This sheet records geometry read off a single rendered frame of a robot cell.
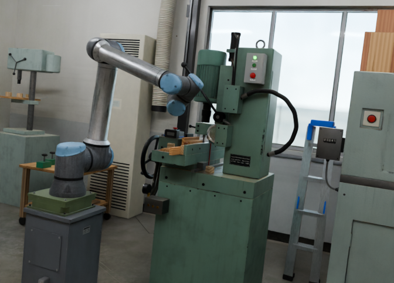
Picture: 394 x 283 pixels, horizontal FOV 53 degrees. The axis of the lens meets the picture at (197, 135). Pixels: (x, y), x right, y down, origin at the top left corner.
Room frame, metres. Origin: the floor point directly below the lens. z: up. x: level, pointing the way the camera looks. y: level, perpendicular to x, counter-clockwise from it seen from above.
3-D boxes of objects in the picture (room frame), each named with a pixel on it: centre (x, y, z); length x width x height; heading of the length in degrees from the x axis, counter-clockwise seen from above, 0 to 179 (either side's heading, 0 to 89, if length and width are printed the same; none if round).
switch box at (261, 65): (2.14, -0.28, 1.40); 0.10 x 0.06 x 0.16; 66
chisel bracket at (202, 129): (2.39, -0.06, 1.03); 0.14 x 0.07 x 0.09; 66
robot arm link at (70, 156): (2.09, 0.66, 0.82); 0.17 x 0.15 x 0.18; 149
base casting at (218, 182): (2.35, -0.16, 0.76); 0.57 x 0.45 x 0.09; 66
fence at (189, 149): (2.36, -0.07, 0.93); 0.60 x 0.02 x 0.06; 156
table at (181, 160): (2.42, 0.07, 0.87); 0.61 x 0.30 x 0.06; 156
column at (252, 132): (2.28, -0.31, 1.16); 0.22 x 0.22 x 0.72; 66
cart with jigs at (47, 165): (3.50, 1.10, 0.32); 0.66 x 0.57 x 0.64; 161
